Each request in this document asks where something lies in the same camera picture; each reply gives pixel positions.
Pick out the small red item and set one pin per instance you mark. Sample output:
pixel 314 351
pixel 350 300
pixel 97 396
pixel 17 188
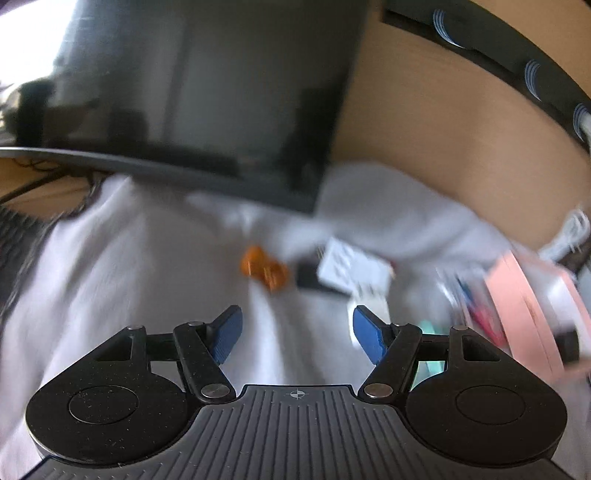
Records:
pixel 482 318

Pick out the black computer monitor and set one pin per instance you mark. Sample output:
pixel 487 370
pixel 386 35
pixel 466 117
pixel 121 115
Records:
pixel 207 92

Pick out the orange red battery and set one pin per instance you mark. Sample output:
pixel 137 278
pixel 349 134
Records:
pixel 275 276
pixel 252 261

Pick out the black keyboard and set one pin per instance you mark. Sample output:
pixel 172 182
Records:
pixel 16 249

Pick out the white battery charger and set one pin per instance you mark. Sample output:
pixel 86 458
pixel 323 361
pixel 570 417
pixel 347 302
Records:
pixel 351 267

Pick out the black wall rail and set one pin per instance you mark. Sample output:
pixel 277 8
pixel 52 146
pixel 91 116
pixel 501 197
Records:
pixel 503 50

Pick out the teal item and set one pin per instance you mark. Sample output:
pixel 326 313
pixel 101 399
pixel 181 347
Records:
pixel 430 328

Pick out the pink box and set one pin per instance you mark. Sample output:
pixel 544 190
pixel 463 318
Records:
pixel 517 304

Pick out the white cloth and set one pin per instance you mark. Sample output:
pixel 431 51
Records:
pixel 115 277

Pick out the small black device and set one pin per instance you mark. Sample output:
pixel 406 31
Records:
pixel 307 277

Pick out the small blue item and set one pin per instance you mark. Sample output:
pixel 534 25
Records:
pixel 463 288

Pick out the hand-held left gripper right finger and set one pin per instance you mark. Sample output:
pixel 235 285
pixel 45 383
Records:
pixel 367 330

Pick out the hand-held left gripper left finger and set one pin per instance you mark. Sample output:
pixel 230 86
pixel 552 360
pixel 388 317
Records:
pixel 228 330

